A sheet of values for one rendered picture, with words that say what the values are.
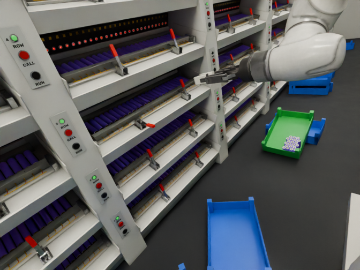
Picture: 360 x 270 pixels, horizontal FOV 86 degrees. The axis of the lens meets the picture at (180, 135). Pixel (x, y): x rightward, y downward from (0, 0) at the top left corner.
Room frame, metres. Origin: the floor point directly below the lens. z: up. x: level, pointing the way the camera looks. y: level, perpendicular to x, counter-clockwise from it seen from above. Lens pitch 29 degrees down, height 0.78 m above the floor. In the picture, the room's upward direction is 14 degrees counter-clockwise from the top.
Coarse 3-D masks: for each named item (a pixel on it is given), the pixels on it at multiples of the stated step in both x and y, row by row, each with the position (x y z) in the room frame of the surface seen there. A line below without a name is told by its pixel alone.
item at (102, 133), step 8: (192, 80) 0.94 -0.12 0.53; (176, 88) 0.86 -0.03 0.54; (160, 96) 0.80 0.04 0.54; (168, 96) 0.81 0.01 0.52; (176, 96) 0.83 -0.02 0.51; (152, 104) 0.75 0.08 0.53; (136, 112) 0.69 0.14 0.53; (144, 112) 0.72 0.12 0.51; (120, 120) 0.65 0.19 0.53; (128, 120) 0.66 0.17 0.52; (104, 128) 0.61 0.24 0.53; (112, 128) 0.62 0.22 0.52; (96, 136) 0.57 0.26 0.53; (104, 136) 0.60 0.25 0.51
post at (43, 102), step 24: (0, 0) 0.49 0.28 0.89; (0, 24) 0.47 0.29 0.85; (24, 24) 0.50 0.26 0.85; (0, 48) 0.46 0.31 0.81; (0, 72) 0.50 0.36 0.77; (48, 72) 0.50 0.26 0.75; (24, 96) 0.45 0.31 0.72; (48, 96) 0.48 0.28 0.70; (48, 120) 0.46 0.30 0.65; (72, 120) 0.50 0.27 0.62; (48, 144) 0.48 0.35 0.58; (72, 168) 0.46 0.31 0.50; (96, 168) 0.49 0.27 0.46; (120, 240) 0.46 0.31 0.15
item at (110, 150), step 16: (192, 96) 0.84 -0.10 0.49; (80, 112) 0.67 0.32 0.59; (160, 112) 0.73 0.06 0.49; (176, 112) 0.75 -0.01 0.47; (128, 128) 0.64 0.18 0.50; (160, 128) 0.69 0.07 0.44; (96, 144) 0.51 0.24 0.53; (112, 144) 0.57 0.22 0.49; (128, 144) 0.58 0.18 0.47; (112, 160) 0.54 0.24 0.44
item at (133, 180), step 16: (192, 112) 1.00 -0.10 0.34; (208, 112) 0.94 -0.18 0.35; (176, 128) 0.86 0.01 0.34; (192, 128) 0.82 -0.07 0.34; (208, 128) 0.87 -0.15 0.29; (144, 144) 0.75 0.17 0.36; (160, 144) 0.74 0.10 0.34; (176, 144) 0.77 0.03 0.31; (192, 144) 0.79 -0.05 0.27; (128, 160) 0.67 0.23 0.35; (144, 160) 0.67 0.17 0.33; (160, 160) 0.68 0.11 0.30; (176, 160) 0.71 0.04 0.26; (112, 176) 0.61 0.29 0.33; (128, 176) 0.61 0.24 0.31; (144, 176) 0.61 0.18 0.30; (128, 192) 0.54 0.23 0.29
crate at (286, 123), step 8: (280, 112) 1.10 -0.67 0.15; (288, 112) 1.08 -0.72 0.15; (296, 112) 1.04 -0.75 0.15; (304, 112) 1.01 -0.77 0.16; (312, 112) 0.96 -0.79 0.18; (280, 120) 1.09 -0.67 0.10; (288, 120) 1.06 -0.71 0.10; (296, 120) 1.03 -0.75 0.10; (304, 120) 1.01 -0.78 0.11; (312, 120) 0.96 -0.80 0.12; (272, 128) 1.04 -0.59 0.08; (280, 128) 1.03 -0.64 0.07; (288, 128) 1.01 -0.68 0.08; (296, 128) 0.98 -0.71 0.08; (304, 128) 0.96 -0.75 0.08; (272, 136) 1.01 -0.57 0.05; (280, 136) 0.98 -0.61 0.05; (288, 136) 0.96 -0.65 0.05; (296, 136) 0.93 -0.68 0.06; (304, 136) 0.91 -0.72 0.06; (264, 144) 0.92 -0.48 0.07; (272, 144) 0.95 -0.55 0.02; (280, 144) 0.93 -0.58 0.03; (304, 144) 0.87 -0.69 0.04; (272, 152) 0.91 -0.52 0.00; (280, 152) 0.87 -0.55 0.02; (288, 152) 0.83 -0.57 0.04; (296, 152) 0.79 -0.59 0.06
